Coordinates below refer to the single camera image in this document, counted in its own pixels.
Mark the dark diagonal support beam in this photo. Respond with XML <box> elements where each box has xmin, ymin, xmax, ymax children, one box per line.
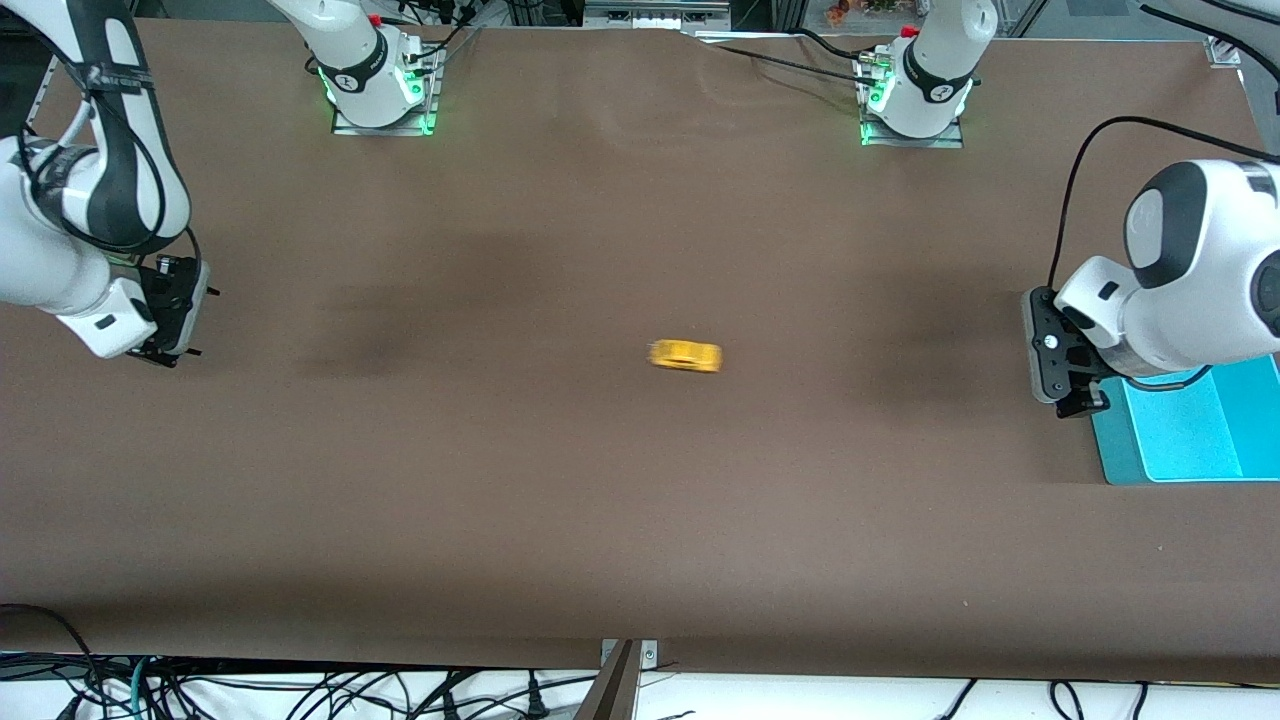
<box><xmin>573</xmin><ymin>640</ymin><xmax>641</xmax><ymax>720</ymax></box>

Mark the black looping floor cable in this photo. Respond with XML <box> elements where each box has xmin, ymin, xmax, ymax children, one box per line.
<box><xmin>0</xmin><ymin>604</ymin><xmax>101</xmax><ymax>720</ymax></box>

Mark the yellow toy beetle car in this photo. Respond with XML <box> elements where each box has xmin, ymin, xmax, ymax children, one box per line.
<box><xmin>648</xmin><ymin>339</ymin><xmax>723</xmax><ymax>374</ymax></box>

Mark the grey equipment box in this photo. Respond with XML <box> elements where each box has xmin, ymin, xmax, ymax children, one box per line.
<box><xmin>583</xmin><ymin>0</ymin><xmax>733</xmax><ymax>29</ymax></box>

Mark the long black tabletop cable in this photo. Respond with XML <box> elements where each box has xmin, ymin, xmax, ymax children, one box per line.
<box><xmin>690</xmin><ymin>30</ymin><xmax>881</xmax><ymax>91</ymax></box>

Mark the black base cable bundle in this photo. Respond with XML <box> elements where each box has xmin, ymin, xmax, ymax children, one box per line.
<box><xmin>400</xmin><ymin>0</ymin><xmax>483</xmax><ymax>61</ymax></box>

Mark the aluminium table edge rail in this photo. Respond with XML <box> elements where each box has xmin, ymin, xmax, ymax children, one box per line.
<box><xmin>18</xmin><ymin>55</ymin><xmax>63</xmax><ymax>141</ymax></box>

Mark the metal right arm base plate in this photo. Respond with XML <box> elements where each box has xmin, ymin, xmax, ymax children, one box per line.
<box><xmin>332</xmin><ymin>45</ymin><xmax>441</xmax><ymax>136</ymax></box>

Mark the teal plastic bin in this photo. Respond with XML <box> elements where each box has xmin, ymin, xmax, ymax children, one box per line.
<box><xmin>1088</xmin><ymin>352</ymin><xmax>1280</xmax><ymax>486</ymax></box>

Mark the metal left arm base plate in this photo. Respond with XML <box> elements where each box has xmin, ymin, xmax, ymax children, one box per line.
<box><xmin>858</xmin><ymin>50</ymin><xmax>966</xmax><ymax>149</ymax></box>

